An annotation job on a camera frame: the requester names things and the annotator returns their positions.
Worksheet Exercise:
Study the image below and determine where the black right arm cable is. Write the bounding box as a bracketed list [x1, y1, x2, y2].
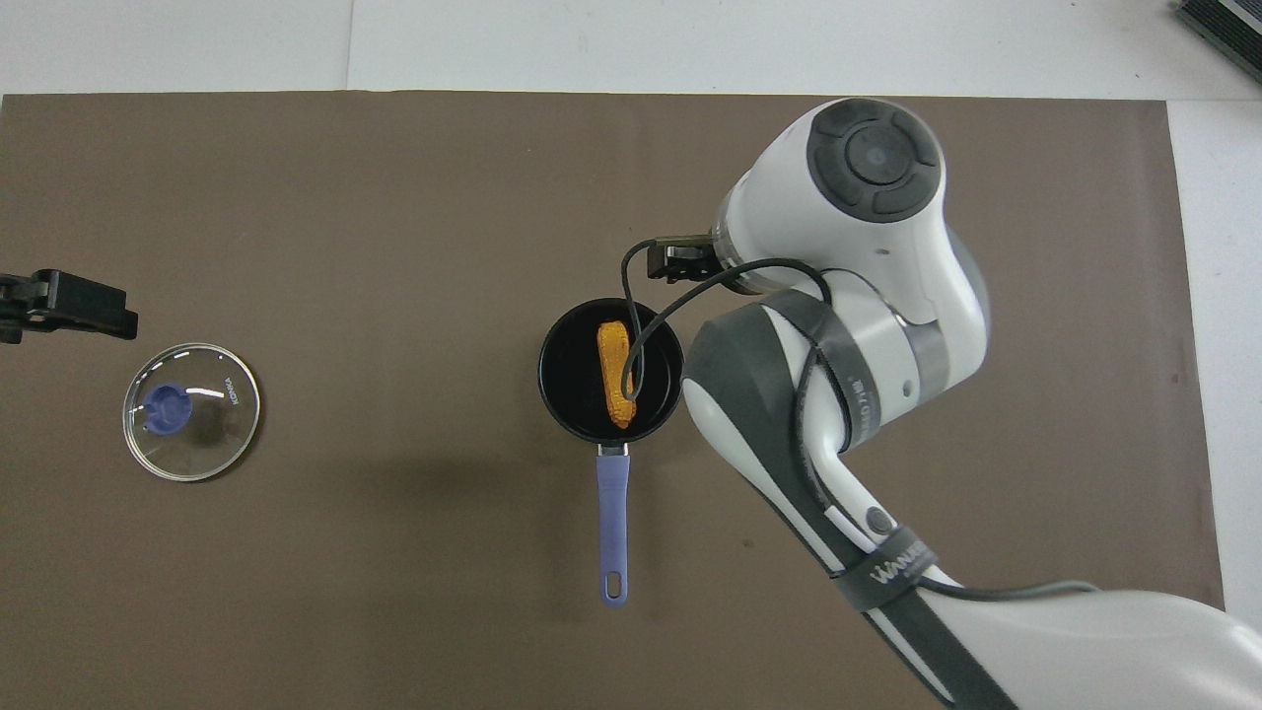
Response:
[620, 238, 1101, 604]

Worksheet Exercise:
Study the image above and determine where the black ribbed panel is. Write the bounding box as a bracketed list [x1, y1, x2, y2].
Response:
[1173, 0, 1262, 86]

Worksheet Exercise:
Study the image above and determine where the yellow corn cob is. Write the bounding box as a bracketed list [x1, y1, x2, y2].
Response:
[596, 320, 640, 430]

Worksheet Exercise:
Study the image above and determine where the dark blue saucepan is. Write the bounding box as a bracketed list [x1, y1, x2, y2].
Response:
[537, 297, 685, 606]

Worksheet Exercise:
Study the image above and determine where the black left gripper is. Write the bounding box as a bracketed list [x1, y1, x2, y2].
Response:
[0, 268, 140, 345]

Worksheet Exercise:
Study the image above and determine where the brown table mat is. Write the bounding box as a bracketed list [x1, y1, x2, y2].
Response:
[0, 92, 1227, 710]

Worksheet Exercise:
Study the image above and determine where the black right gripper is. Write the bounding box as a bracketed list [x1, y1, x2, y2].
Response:
[646, 234, 729, 286]

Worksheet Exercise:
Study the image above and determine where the glass lid with blue knob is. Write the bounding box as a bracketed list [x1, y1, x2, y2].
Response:
[122, 342, 262, 483]

